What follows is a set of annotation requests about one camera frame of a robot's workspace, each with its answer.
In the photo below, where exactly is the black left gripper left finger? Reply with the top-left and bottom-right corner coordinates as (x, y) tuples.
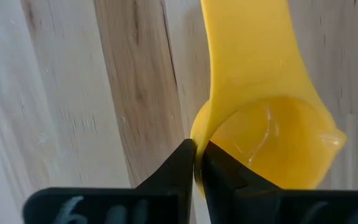
(22, 139), (198, 224)

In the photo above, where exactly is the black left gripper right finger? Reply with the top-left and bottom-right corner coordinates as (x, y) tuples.
(200, 140), (358, 224)

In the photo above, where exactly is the yellow measuring cup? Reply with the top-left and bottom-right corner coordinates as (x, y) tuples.
(190, 0), (348, 200)

